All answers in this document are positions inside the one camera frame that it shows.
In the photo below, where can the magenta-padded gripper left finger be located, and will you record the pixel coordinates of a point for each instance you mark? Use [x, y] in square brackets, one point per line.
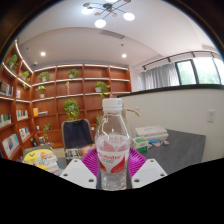
[78, 173]

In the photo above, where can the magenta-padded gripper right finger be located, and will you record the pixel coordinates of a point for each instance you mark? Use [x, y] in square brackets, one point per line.
[148, 172]

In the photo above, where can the clear plastic water bottle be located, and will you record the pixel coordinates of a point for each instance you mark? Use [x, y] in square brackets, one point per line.
[112, 160]

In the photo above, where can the magazine with orange disc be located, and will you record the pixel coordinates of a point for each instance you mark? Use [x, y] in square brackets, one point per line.
[78, 151]

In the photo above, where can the small green white box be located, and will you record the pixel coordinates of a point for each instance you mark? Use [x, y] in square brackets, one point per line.
[140, 144]

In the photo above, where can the stack of colourful books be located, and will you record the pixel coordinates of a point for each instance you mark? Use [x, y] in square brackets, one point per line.
[41, 158]

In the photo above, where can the dark office chair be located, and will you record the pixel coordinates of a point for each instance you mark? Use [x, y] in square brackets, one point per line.
[77, 133]

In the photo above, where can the stack of white boxes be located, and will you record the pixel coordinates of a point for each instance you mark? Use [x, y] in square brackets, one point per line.
[151, 132]

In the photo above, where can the wooden artist mannequin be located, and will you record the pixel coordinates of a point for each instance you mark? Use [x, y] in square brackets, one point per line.
[135, 111]

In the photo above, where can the orange wooden shelf unit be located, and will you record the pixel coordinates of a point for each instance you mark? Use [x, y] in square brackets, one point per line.
[50, 100]

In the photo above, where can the grey curtain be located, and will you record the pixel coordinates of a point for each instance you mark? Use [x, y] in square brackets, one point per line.
[161, 76]

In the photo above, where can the black-framed window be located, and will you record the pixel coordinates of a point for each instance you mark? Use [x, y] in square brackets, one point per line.
[200, 70]

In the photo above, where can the black multi-bulb ceiling lamp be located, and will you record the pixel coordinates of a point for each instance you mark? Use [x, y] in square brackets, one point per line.
[107, 10]

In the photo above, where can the white wall socket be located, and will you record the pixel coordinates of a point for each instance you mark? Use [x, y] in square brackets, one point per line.
[211, 115]

